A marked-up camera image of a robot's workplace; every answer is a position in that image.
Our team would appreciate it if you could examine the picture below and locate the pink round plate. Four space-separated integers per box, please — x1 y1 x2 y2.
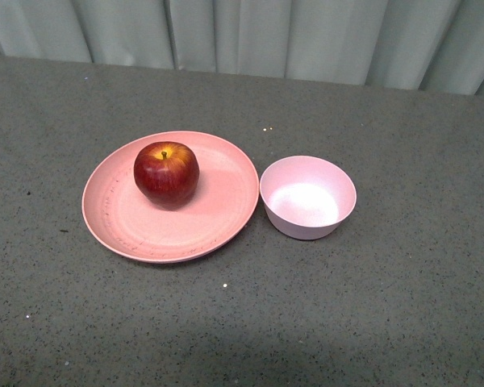
81 131 259 264

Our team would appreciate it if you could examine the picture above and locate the light pink bowl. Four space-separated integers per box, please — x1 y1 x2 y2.
260 156 357 240

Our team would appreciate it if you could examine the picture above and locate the white pleated curtain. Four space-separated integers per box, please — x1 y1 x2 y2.
0 0 484 95

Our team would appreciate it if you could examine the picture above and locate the red apple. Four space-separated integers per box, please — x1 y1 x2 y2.
133 141 200 209

